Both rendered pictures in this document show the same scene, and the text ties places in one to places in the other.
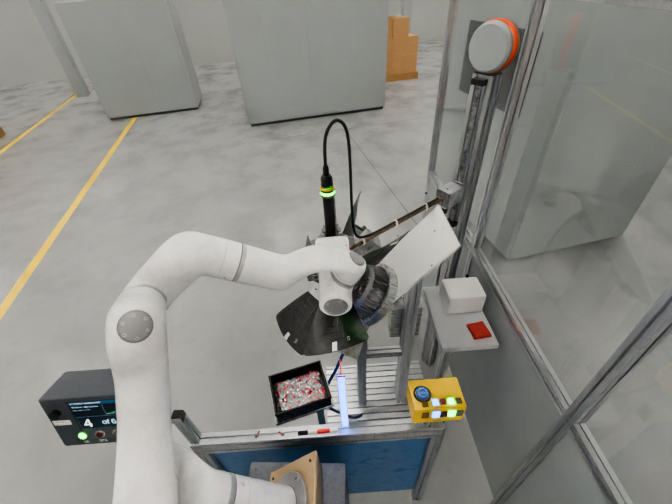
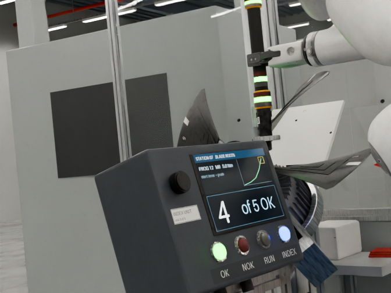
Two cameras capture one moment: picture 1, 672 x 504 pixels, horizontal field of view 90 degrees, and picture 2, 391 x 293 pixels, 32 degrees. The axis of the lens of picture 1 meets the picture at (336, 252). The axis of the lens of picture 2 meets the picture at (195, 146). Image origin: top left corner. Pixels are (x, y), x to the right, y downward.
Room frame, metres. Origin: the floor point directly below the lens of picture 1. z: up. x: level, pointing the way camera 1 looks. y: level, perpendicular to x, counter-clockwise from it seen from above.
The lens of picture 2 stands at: (-0.11, 1.44, 1.24)
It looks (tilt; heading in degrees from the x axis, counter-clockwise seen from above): 1 degrees up; 311
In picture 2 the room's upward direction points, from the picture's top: 6 degrees counter-clockwise
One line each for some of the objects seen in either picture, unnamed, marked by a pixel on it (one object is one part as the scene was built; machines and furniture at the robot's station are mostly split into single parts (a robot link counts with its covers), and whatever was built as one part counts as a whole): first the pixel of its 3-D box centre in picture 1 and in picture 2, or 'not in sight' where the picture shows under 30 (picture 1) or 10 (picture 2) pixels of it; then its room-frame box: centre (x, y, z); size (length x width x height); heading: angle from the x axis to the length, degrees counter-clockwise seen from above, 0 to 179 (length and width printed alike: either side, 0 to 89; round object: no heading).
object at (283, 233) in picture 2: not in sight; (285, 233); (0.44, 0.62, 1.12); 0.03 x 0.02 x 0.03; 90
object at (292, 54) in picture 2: (332, 253); (295, 53); (0.77, 0.01, 1.46); 0.11 x 0.10 x 0.07; 0
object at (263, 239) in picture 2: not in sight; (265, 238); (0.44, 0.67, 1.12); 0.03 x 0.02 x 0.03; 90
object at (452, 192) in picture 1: (450, 194); (263, 116); (1.23, -0.50, 1.35); 0.10 x 0.07 x 0.08; 125
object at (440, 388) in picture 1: (434, 400); not in sight; (0.51, -0.28, 1.02); 0.16 x 0.10 x 0.11; 90
